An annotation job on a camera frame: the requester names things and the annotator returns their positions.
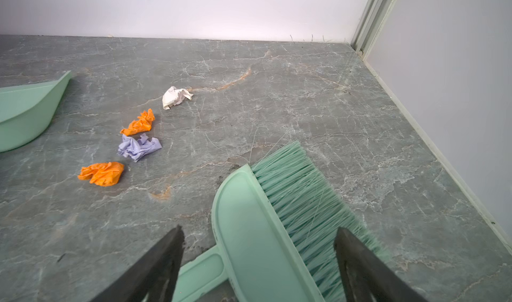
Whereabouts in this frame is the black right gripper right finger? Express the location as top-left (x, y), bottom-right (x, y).
top-left (334, 227), bottom-right (427, 302)

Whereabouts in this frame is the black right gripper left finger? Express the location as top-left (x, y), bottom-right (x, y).
top-left (92, 225), bottom-right (185, 302)

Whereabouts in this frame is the green hand brush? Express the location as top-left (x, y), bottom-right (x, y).
top-left (173, 141), bottom-right (389, 301)

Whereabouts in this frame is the green plastic dustpan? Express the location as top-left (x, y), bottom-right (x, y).
top-left (1, 71), bottom-right (72, 153)

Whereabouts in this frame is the orange paper scrap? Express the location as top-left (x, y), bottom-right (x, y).
top-left (77, 162), bottom-right (124, 187)
top-left (120, 109), bottom-right (155, 136)

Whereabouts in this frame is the purple paper scrap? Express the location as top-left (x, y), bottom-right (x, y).
top-left (117, 133), bottom-right (162, 162)

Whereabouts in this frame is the white crumpled paper scrap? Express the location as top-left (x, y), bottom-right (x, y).
top-left (162, 86), bottom-right (193, 110)

